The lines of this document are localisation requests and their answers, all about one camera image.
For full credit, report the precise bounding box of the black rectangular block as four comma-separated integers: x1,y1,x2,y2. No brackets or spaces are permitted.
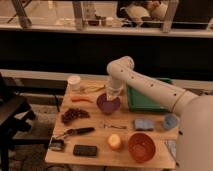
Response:
73,145,97,157

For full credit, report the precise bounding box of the bunch of dark grapes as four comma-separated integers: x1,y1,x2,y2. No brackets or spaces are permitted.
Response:
61,108,90,125

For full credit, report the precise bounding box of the yellow banana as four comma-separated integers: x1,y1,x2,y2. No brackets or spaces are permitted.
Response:
80,86,105,94

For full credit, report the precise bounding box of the green plastic tray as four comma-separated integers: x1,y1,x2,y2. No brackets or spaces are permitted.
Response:
127,86,166,112

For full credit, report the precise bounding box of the black handled kitchen tool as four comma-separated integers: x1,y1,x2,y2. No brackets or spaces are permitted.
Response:
55,127,95,139

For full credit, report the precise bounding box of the white plastic cup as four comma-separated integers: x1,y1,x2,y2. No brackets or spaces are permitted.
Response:
68,75,81,91

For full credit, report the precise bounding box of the small black brush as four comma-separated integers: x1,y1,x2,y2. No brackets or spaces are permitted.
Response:
49,138,65,151

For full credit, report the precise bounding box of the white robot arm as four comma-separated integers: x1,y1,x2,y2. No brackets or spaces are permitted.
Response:
107,56,213,171

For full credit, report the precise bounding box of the yellow apple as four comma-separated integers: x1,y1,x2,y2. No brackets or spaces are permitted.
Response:
107,134,121,150

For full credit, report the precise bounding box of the blue sponge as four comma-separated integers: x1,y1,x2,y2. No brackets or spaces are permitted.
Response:
134,119,154,131

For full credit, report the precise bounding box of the blue-grey cloth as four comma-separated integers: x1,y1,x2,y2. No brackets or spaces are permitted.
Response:
165,140,176,158

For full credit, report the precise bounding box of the blue cup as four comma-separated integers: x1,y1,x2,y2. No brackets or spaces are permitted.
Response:
162,114,178,130

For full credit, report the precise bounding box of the orange bowl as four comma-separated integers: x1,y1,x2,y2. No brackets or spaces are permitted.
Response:
128,133,156,163

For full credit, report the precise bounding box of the black chair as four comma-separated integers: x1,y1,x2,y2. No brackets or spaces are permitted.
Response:
0,73,35,171

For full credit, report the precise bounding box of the wooden table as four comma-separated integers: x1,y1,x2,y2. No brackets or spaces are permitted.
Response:
45,86,178,169

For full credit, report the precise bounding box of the purple bowl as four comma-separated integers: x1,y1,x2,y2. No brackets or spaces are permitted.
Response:
96,93,120,114

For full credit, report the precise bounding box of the metal clip tool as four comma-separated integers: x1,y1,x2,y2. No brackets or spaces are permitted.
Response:
103,123,127,129

